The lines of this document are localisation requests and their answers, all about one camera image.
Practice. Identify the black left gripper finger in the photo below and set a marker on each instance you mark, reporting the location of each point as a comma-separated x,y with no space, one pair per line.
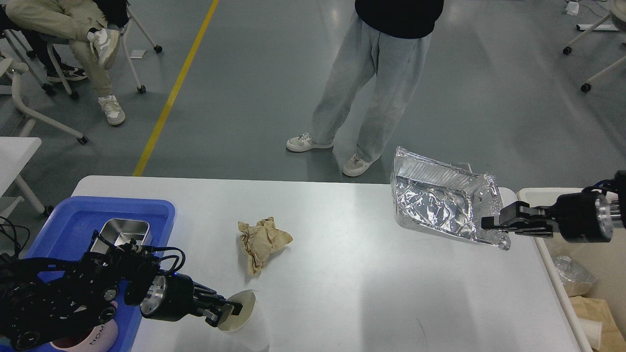
214,315
207,301

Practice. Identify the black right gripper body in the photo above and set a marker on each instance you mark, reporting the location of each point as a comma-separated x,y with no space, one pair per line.
583,217

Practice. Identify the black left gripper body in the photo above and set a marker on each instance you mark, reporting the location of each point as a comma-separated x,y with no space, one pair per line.
169,298

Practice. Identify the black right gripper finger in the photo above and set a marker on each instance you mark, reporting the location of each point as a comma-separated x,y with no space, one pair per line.
537,232
520,216

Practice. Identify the white paper cup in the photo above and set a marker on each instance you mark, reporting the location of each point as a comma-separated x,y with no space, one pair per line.
249,327

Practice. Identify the brown paper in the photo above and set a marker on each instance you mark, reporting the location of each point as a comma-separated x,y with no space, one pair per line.
259,241
598,310

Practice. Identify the pink mug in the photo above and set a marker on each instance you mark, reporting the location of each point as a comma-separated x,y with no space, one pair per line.
100,338

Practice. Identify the stainless steel rectangular container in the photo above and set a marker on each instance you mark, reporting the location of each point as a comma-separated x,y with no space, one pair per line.
119,231

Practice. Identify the aluminium foil tray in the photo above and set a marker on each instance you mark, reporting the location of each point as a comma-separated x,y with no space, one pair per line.
441,199

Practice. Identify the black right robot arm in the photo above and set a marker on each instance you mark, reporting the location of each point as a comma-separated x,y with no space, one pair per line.
615,191

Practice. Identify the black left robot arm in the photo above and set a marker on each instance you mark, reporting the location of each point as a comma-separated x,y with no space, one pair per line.
44,299

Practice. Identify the crumpled foil in bin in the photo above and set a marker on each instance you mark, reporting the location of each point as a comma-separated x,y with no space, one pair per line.
575,278

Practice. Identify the white plastic bin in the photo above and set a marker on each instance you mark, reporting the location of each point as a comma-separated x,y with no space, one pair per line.
605,261

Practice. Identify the white cup in bin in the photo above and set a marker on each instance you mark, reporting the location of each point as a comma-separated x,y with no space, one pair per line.
593,332

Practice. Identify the brown paper in bin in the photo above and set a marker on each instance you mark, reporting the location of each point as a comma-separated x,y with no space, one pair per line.
598,310

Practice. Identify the standing person grey trousers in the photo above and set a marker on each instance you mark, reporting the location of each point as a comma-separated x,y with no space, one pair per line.
387,40

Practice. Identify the white side table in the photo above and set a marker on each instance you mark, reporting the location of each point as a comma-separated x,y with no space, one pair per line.
15,153

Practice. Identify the seated person beige clothes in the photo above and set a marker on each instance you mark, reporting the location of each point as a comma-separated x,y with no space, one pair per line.
94,44

